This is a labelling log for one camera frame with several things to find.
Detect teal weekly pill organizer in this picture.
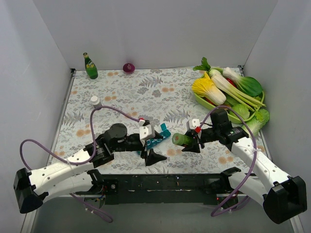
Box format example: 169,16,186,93
138,118,171,151

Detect green pill bottle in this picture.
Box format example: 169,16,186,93
172,133,194,147

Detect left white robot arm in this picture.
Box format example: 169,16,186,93
14,120,167,214

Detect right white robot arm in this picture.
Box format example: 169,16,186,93
172,106,307,224

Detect floral tablecloth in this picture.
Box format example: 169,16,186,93
48,67,270,175

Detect green plastic tray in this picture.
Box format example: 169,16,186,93
193,67,266,124

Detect green round cabbage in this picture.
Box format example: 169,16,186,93
232,104,250,120

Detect yellow napa cabbage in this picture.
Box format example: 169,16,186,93
191,72,226,106

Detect green long beans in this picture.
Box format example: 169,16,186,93
225,86,266,112

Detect green lettuce head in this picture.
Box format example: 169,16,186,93
246,109,270,136

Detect white pill bottle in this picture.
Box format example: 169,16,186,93
90,96,102,109

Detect red pepper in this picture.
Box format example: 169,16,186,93
226,78,237,88

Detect bok choy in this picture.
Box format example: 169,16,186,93
223,67,263,97

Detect green leafy herb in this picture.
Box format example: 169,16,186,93
192,57,211,71

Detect red onion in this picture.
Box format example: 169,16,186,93
122,63,135,73

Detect green glass bottle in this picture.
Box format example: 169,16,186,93
83,52,98,80

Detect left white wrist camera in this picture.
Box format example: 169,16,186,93
139,124,156,141

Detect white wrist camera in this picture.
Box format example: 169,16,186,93
187,118,202,134
139,124,156,141

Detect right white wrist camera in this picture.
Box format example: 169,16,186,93
187,118,202,134

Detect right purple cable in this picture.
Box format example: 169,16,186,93
200,105,258,217

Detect purple cable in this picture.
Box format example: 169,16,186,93
200,105,258,217
19,105,146,223

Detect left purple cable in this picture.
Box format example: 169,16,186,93
19,105,146,223

